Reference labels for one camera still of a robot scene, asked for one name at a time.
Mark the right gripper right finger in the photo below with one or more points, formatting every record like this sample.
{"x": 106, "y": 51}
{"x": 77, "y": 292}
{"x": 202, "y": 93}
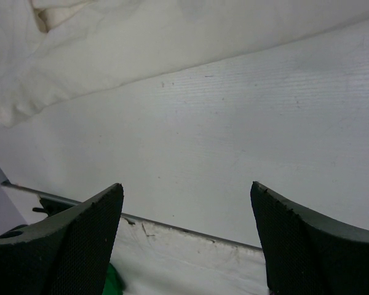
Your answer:
{"x": 307, "y": 252}

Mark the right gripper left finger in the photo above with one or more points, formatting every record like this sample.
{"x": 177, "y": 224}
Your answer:
{"x": 67, "y": 253}

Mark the white t shirt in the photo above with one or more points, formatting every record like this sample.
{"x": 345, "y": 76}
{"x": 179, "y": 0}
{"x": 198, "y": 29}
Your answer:
{"x": 52, "y": 51}

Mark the green t shirt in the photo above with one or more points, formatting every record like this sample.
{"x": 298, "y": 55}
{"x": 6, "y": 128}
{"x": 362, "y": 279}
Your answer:
{"x": 114, "y": 284}

